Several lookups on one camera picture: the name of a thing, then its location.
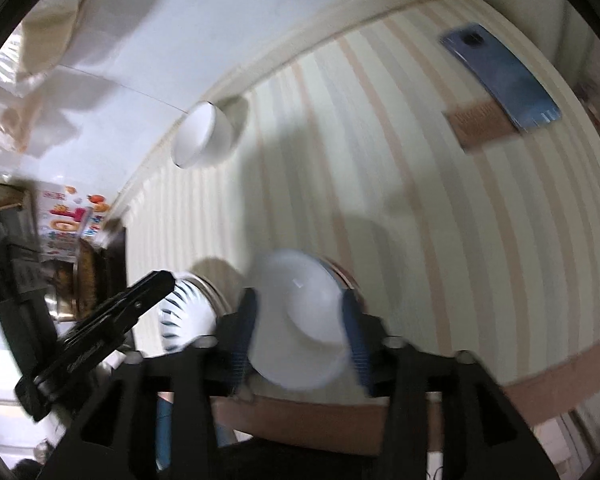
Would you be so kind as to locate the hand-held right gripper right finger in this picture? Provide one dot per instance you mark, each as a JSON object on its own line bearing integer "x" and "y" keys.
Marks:
{"x": 356, "y": 332}

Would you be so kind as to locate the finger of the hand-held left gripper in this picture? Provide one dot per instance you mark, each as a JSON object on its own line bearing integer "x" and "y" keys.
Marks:
{"x": 100, "y": 330}
{"x": 20, "y": 290}

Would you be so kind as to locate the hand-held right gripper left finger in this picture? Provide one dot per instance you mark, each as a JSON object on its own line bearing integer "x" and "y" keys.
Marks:
{"x": 242, "y": 330}

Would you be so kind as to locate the white plate with blue stripes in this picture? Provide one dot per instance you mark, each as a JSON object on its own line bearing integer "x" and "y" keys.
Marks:
{"x": 190, "y": 310}

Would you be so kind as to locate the plain white bowl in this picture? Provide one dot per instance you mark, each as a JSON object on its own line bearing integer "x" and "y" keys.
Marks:
{"x": 300, "y": 310}

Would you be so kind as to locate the colourful printed box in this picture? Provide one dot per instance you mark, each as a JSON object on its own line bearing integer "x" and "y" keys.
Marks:
{"x": 70, "y": 220}

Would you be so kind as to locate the striped tablecloth with cat print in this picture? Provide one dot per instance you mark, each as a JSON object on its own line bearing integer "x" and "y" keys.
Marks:
{"x": 430, "y": 240}

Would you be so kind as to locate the clear plastic bag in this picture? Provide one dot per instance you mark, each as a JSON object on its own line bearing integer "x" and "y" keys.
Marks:
{"x": 80, "y": 15}
{"x": 25, "y": 105}

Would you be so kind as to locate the white bowl with dark rim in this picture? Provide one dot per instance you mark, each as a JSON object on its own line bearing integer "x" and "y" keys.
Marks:
{"x": 200, "y": 135}

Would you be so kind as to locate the brown card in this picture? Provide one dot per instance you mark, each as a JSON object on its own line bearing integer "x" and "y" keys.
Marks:
{"x": 480, "y": 127}

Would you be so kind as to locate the blue smartphone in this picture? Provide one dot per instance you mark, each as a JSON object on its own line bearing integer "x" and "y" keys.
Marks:
{"x": 502, "y": 80}

